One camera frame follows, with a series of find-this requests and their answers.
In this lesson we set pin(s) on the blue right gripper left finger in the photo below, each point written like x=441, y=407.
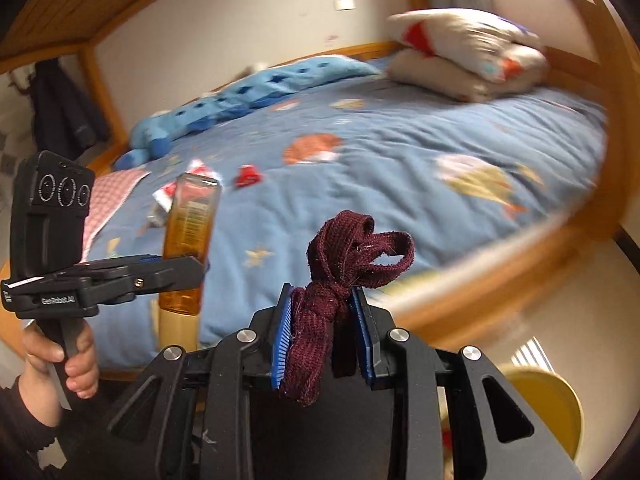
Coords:
x=281, y=335

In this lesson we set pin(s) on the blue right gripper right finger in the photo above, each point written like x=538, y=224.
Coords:
x=359, y=307

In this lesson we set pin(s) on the dark red knotted sock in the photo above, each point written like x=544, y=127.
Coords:
x=346, y=253

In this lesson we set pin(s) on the red white snack bag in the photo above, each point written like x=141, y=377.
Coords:
x=186, y=184

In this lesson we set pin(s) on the amber plastic bottle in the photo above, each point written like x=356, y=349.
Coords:
x=189, y=230

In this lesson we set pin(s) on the small red snack wrapper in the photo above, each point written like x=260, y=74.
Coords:
x=247, y=175

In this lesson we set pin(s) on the yellow trash bucket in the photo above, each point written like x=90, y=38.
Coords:
x=522, y=422

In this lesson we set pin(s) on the person's left hand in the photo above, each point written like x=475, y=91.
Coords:
x=81, y=369

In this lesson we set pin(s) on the pink plaid pillow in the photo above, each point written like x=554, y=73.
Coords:
x=109, y=193

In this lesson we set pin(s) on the dark hanging clothes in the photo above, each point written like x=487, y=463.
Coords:
x=66, y=122

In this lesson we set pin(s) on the blue plush toy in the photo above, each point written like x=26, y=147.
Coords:
x=152, y=137

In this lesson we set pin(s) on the blue patterned bed sheet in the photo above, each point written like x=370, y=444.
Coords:
x=465, y=180

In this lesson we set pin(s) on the folded colourful quilt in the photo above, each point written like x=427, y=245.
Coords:
x=469, y=55

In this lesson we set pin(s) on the wooden bed frame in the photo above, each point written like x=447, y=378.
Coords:
x=469, y=297

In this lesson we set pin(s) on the white wall socket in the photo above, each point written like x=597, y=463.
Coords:
x=344, y=5

